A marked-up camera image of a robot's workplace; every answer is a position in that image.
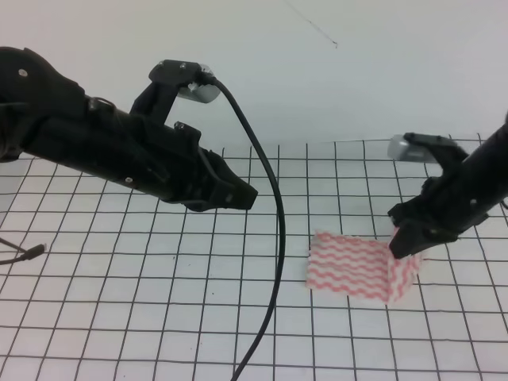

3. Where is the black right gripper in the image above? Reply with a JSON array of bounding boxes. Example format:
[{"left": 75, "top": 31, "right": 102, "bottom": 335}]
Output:
[{"left": 388, "top": 133, "right": 489, "bottom": 260}]

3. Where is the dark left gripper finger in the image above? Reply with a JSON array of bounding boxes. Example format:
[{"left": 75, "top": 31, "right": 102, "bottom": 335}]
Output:
[{"left": 190, "top": 156, "right": 258, "bottom": 211}]

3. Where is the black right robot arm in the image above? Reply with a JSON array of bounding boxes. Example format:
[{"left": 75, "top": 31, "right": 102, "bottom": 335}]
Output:
[{"left": 387, "top": 125, "right": 507, "bottom": 259}]

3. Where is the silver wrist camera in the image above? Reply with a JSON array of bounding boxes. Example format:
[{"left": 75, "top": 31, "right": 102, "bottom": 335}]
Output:
[
  {"left": 177, "top": 63, "right": 221, "bottom": 104},
  {"left": 387, "top": 135, "right": 436, "bottom": 163}
]

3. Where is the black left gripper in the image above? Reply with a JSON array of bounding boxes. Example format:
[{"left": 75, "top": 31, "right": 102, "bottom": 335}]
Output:
[{"left": 1, "top": 47, "right": 222, "bottom": 206}]

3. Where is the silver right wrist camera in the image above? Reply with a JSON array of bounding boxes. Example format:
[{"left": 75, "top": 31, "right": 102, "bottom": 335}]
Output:
[{"left": 387, "top": 135, "right": 436, "bottom": 163}]

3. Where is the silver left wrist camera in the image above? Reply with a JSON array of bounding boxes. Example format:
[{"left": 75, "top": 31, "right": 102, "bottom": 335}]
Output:
[{"left": 177, "top": 63, "right": 221, "bottom": 104}]

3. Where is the pink wavy striped towel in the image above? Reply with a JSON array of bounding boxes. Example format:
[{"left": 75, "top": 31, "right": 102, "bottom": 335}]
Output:
[{"left": 306, "top": 231, "right": 425, "bottom": 305}]

